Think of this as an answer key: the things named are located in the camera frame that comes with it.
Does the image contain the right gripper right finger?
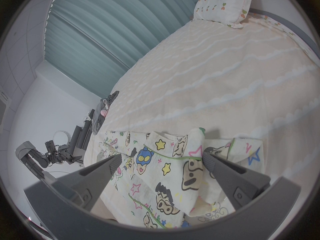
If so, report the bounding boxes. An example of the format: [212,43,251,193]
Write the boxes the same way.
[202,151,271,210]

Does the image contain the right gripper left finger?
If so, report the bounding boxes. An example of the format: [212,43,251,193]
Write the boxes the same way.
[51,154,122,212]

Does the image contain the white printed pyjama top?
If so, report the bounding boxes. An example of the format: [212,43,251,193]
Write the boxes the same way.
[96,128,264,229]

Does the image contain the pile of clothes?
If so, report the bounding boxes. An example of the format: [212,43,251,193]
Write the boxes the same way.
[91,91,120,135]

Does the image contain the bed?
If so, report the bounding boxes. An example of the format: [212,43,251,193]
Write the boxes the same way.
[84,0,320,231]

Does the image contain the black padded rolls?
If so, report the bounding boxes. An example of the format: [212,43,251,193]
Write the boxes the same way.
[69,109,96,151]

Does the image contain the blue-green curtain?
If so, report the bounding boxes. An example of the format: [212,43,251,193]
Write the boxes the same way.
[44,0,208,98]

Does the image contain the white printed pillow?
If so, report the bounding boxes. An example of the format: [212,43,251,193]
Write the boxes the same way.
[194,0,255,29]

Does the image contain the white round ring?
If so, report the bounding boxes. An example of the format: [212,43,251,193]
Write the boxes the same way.
[53,131,69,145]

